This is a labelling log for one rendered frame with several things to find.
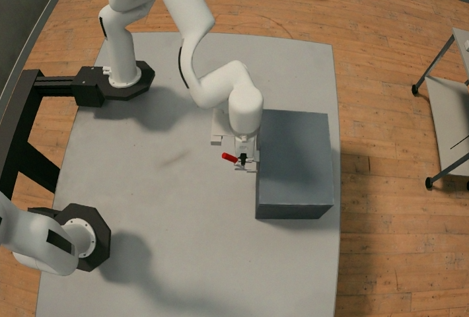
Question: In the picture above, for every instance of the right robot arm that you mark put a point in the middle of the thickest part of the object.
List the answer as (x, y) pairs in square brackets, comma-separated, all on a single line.
[(41, 243)]

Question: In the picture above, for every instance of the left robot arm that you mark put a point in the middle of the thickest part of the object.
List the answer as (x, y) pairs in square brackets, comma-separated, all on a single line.
[(194, 20)]

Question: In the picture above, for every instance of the dark grey rectangular case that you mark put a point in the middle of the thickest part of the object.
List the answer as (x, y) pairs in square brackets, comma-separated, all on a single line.
[(294, 176)]

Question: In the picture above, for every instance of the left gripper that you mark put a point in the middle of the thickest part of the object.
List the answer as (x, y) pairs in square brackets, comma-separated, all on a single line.
[(244, 151)]

